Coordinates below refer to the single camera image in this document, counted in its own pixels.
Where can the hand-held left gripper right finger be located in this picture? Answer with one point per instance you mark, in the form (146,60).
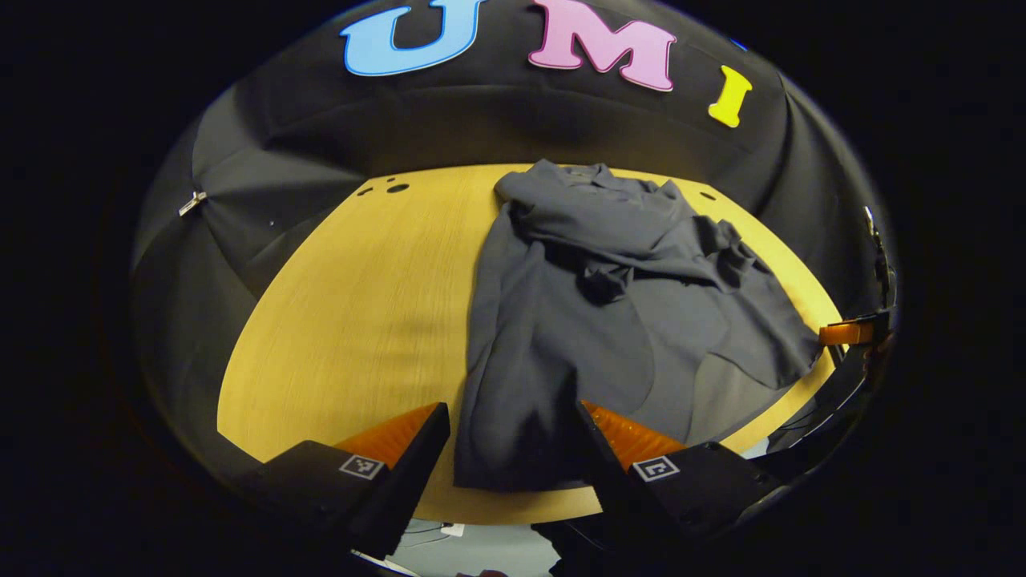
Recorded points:
(599,461)

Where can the black backdrop cloth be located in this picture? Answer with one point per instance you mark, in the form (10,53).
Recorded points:
(321,144)

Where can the grey long-sleeved shirt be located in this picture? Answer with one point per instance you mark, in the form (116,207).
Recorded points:
(561,320)

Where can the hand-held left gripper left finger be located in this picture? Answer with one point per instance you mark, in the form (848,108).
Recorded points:
(423,453)

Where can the small metal clip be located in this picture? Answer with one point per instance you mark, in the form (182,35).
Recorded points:
(870,220)
(192,202)

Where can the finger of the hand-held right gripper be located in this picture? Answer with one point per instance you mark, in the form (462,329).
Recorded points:
(846,332)

